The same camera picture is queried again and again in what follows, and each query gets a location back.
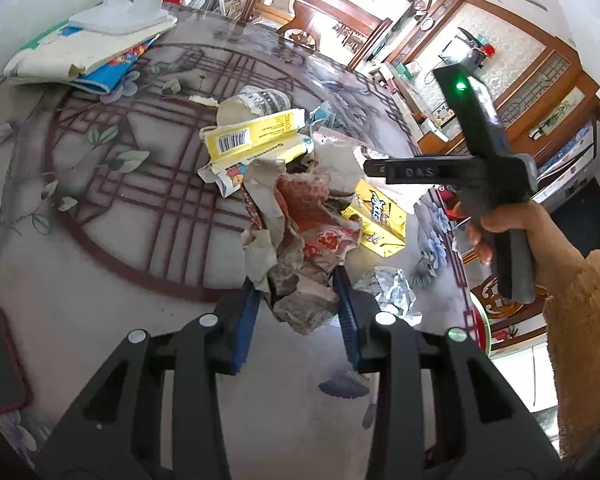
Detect low television cabinet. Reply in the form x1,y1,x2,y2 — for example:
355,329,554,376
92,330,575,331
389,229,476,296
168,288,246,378
367,59,454,156

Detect white worn booklet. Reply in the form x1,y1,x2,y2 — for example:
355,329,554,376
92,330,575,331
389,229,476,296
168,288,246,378
3,26,167,84

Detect blue white snack packet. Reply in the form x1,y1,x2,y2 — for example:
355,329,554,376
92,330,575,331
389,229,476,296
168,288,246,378
305,101,344,134

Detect brown paper bag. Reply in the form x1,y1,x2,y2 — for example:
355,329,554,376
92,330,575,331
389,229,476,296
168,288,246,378
241,147,365,337

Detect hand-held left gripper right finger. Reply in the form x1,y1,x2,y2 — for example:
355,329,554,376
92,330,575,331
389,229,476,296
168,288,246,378
330,265,563,480

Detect framed star picture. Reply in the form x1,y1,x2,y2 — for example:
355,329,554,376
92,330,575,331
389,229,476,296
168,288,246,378
432,102,456,129

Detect yellow snack box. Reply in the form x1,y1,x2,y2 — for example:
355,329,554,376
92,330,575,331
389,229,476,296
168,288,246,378
340,178,410,257

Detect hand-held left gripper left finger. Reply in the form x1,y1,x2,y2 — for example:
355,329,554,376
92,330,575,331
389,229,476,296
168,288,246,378
35,280,263,480

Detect wall television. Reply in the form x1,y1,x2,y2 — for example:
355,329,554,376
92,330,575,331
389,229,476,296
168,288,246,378
439,37,474,64

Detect blue picture book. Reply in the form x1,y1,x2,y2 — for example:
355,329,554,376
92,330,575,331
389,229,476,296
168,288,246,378
77,35,161,96

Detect black phone red case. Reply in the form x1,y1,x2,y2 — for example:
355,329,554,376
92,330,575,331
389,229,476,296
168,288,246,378
0,299,34,416

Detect red basin green rim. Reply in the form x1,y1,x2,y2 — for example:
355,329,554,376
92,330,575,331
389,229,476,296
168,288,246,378
467,289,492,357

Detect person's right hand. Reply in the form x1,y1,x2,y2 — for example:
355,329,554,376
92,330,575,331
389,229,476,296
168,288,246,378
452,200,588,306

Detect green book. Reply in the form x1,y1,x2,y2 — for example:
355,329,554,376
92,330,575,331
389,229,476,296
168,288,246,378
17,19,74,57

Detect torn white paper cup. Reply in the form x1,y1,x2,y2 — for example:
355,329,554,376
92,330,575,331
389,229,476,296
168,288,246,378
216,84,292,126

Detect person's right forearm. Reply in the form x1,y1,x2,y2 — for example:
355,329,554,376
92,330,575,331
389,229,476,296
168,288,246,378
542,249,600,462

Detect white paper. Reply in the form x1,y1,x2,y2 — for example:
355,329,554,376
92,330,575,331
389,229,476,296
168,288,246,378
352,265,424,326

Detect yellow carton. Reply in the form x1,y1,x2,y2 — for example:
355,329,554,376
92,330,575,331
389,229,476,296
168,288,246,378
198,108,316,199

